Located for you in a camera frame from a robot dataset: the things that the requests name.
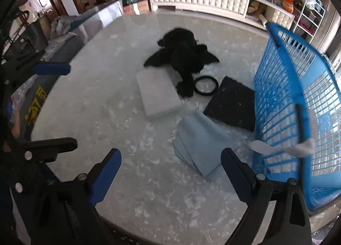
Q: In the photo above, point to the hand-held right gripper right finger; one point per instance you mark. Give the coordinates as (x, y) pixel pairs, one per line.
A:
(234, 175)

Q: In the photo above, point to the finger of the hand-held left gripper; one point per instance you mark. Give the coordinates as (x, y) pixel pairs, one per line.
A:
(52, 69)
(50, 146)

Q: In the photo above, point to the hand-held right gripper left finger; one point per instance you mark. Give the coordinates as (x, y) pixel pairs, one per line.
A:
(106, 175)

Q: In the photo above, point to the light blue cloth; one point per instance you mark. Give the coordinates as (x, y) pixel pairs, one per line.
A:
(202, 143)

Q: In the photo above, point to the black towel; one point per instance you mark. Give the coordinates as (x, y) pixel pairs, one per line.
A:
(231, 103)

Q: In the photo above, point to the blue plastic basket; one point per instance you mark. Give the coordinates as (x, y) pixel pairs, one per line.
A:
(277, 111)

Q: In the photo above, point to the white towel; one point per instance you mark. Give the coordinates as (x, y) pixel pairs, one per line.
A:
(158, 94)

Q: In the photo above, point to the black plush cloth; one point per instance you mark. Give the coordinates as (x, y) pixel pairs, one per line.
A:
(183, 53)

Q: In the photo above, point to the dark cloth with yellow print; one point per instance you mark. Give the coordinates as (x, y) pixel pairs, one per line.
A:
(36, 103)

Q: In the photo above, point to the white basket tag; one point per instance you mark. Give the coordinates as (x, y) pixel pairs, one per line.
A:
(293, 149)

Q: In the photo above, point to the white paper bag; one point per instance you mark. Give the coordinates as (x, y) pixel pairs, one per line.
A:
(104, 15)

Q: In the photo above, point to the red and white cardboard box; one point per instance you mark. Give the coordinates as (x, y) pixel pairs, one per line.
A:
(135, 8)

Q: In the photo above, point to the white paper roll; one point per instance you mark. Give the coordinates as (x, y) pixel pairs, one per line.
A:
(262, 20)

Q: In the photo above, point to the white metal rack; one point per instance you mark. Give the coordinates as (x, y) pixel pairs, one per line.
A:
(309, 18)

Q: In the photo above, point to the orange plastic bag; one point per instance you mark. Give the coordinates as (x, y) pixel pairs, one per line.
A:
(289, 3)

